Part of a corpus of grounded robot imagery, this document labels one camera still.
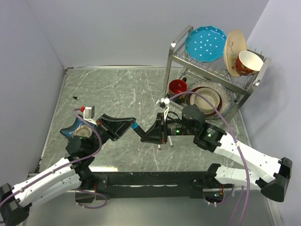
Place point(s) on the black blue highlighter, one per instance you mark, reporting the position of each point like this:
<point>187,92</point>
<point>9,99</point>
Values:
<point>140,132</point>

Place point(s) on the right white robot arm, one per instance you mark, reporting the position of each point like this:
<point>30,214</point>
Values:
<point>267,174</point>

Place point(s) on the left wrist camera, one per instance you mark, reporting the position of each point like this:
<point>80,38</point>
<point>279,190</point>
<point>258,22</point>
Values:
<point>88,112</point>

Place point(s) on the steel dish rack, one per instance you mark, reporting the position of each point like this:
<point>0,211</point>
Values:
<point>239,89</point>

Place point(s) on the blue pen cap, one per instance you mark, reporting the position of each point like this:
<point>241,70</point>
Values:
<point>135,126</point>

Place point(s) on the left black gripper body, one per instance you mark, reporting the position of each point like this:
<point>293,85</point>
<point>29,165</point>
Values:
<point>106,131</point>

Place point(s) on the red floral bowl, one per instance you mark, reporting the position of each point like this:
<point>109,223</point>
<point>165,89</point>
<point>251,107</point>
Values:
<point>248,63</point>

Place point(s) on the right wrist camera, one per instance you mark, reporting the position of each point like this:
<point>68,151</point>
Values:
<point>165,104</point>

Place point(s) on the black base bar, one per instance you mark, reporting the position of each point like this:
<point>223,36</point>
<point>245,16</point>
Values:
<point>151,184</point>

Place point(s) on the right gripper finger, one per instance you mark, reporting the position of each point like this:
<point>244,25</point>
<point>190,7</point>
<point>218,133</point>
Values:
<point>151,139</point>
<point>156,130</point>

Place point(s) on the cream floral plate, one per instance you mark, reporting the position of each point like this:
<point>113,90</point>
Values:
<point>235,43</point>

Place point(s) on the beige bowl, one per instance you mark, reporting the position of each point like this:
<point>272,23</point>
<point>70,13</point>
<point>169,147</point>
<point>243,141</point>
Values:
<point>210,95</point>

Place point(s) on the glass patterned plate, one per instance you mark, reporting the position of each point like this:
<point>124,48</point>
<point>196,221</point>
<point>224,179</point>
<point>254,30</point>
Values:
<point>226,99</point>

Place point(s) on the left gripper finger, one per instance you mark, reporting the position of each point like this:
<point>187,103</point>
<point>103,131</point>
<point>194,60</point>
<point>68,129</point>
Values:
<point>120,128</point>
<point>113,121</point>

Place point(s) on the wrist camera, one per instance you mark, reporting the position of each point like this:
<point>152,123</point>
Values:
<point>88,112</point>
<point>165,104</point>

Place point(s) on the red black mug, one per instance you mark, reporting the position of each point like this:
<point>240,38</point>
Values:
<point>177,86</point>

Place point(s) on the blue star dish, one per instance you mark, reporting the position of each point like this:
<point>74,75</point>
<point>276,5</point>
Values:
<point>78,128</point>

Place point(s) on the blue polka dot plate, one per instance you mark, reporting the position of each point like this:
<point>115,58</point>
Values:
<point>205,44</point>

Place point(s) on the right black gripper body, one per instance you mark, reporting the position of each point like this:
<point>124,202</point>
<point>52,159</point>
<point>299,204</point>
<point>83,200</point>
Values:
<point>170,126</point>

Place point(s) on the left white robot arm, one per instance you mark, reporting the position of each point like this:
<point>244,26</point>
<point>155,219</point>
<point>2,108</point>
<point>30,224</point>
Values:
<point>69,173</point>

